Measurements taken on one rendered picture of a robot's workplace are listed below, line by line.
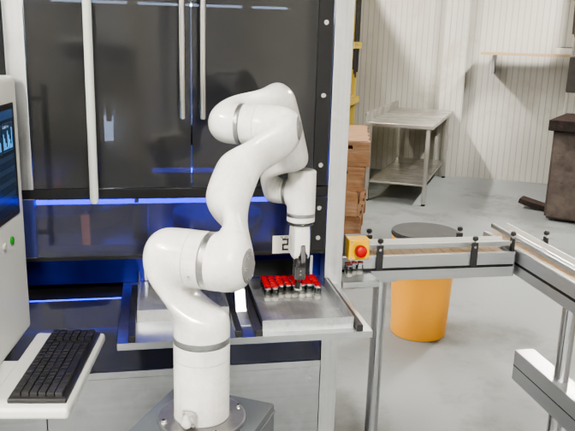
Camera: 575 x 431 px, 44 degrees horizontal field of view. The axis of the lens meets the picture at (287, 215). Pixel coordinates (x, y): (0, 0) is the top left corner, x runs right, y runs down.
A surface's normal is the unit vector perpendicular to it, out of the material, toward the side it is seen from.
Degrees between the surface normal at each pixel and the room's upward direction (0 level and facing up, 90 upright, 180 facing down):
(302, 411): 90
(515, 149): 90
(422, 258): 90
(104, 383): 90
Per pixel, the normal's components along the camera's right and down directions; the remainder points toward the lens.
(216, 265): -0.24, 0.01
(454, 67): -0.32, 0.22
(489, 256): 0.18, 0.25
